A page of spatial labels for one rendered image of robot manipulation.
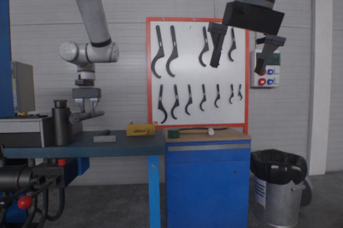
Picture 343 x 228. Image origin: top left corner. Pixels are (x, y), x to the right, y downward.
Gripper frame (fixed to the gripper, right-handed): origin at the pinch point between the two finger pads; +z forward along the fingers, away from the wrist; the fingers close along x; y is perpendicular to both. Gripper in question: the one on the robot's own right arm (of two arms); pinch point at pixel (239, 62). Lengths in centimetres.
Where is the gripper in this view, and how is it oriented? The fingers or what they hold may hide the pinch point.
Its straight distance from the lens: 51.7
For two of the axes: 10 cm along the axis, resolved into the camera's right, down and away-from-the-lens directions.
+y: 1.1, 4.7, -8.7
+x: 9.8, 0.8, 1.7
